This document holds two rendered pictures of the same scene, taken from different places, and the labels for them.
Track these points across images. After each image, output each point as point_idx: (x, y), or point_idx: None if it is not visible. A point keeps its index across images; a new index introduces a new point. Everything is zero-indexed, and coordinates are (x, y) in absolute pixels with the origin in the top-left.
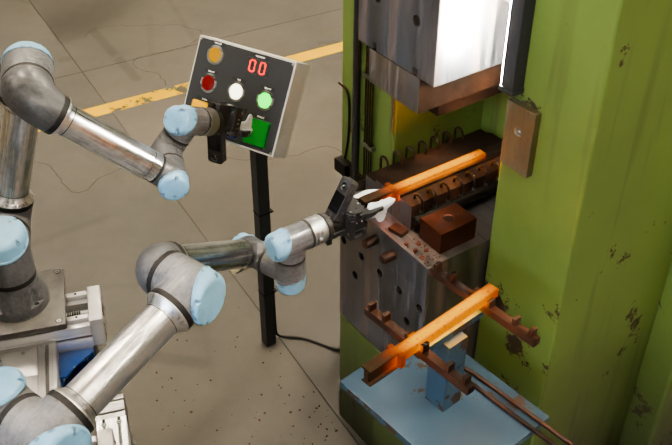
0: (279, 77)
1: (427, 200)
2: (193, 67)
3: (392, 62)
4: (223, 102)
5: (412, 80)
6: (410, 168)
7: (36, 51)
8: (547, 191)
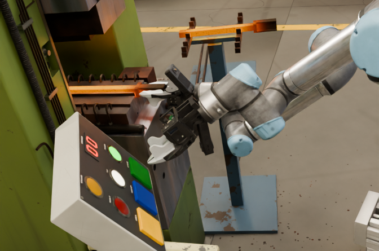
0: (93, 131)
1: (129, 80)
2: (113, 220)
3: None
4: (168, 128)
5: None
6: (101, 102)
7: (374, 7)
8: (125, 1)
